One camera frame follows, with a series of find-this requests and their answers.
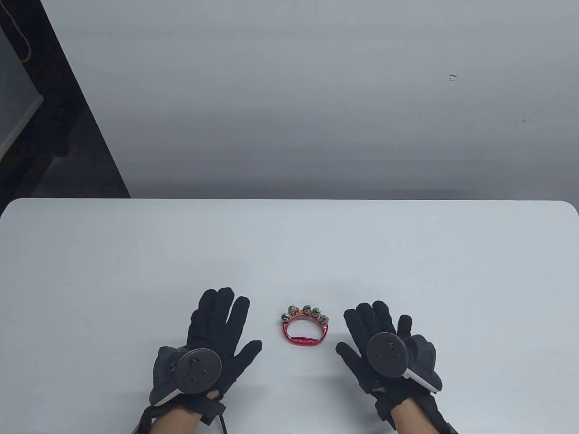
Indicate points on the person's left hand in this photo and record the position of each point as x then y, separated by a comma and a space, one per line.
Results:
221, 325

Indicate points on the person's right hand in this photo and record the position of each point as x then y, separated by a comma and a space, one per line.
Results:
362, 327

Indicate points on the red handbell with metal bells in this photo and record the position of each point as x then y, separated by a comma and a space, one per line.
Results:
304, 341

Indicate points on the person's right forearm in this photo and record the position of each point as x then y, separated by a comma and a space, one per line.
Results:
414, 420

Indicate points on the person's left forearm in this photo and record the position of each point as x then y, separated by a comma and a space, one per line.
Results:
174, 420

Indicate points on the black and white right controller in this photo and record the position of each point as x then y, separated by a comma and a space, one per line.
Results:
389, 355

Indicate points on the black and white controller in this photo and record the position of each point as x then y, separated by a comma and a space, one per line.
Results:
389, 355
199, 373

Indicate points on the black and white left controller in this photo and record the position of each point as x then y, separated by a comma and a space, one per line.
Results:
199, 373

